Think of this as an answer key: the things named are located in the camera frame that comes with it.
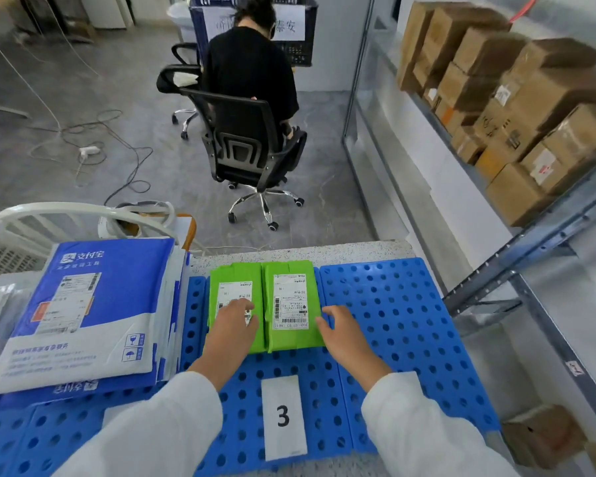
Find person's right hand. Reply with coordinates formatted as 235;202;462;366
315;305;394;394

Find person's left hand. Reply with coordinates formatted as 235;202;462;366
187;298;261;392

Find green parcel stack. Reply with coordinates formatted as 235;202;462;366
262;260;327;353

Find white number card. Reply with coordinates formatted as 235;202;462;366
260;375;309;462
102;399;146;427

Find stack of blue mailers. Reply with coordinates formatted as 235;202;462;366
0;237;176;398

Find small brown box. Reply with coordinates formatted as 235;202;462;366
501;403;589;470

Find stack of brown cardboard boxes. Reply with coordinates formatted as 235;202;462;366
395;0;596;229

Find person's left forearm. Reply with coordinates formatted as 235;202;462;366
54;370;225;477

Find person's right forearm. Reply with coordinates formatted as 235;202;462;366
361;370;521;477

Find orange seat cushion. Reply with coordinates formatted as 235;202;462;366
175;214;199;252

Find white headset device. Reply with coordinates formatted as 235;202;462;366
97;200;177;240

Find black office chair patterned back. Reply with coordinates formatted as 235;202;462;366
178;87;309;232

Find cream plastic crate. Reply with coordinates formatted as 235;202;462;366
0;227;46;290

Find black mesh office chair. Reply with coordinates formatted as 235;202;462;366
156;42;203;141

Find blue crate with paper sign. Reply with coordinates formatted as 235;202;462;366
188;0;240;66

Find white plastic bin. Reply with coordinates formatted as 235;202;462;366
166;0;195;43

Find white refrigerator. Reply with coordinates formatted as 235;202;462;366
79;0;136;30

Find black floor cable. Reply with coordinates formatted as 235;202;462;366
29;109;154;207

